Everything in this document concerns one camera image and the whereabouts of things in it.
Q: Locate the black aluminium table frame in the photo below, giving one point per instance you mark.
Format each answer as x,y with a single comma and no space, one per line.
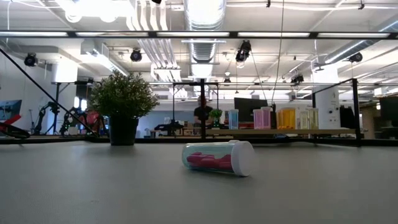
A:
155,140

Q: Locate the teal medicine bottle red pills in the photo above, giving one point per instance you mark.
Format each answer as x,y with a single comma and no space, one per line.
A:
211,161

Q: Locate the silver ribbed ventilation duct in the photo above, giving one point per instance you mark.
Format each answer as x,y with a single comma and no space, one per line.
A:
203,15

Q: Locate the white square pillar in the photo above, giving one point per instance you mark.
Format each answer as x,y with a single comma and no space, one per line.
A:
325,105

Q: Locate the wooden shelf board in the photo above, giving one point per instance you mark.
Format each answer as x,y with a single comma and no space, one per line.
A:
329,132

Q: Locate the green potted plant black pot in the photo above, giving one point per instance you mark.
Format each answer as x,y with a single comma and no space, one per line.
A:
122,93

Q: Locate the blue red wall poster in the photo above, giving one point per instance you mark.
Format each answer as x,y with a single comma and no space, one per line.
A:
11,107

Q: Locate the person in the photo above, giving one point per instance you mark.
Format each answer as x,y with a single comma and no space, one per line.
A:
92,119
210,113

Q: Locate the dark background cabinet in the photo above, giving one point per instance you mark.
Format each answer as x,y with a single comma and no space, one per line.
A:
390,109

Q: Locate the small green background plant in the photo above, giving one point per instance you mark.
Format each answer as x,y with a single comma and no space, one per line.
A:
216,113

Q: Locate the black shelf side frame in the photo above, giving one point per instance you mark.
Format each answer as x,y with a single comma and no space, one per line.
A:
356,118
202,93

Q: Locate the black background monitor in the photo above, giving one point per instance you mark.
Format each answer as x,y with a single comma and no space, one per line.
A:
248,104
346,118

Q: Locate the black ceiling camera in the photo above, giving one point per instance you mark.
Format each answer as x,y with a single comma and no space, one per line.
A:
136,56
356,57
297,78
30,59
244,51

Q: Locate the black background robot arm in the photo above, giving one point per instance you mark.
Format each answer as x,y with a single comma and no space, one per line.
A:
169,127

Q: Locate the black diagonal frame brace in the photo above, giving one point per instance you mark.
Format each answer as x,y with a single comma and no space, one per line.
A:
46,90

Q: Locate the black horizontal frame beam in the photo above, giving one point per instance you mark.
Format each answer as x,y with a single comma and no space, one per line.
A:
93,34

